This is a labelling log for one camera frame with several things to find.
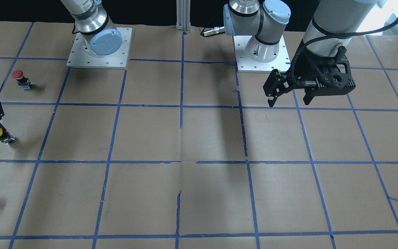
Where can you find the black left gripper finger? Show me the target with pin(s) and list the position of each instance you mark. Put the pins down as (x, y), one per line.
(272, 100)
(310, 94)

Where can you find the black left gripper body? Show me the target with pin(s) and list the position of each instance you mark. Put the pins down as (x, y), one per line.
(304, 71)

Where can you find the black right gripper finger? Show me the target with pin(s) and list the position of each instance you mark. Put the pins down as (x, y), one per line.
(4, 134)

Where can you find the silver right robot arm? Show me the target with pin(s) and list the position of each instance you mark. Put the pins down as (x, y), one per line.
(90, 17)

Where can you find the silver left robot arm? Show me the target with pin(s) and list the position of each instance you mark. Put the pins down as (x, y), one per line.
(334, 23)

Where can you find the red push button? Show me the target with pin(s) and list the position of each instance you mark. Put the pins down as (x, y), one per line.
(23, 82)

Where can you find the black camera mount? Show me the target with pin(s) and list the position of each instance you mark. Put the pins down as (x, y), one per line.
(332, 75)

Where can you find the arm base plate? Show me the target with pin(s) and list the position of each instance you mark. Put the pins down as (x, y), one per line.
(108, 49)
(254, 57)

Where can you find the aluminium frame post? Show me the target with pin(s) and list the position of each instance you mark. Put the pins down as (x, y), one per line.
(183, 8)

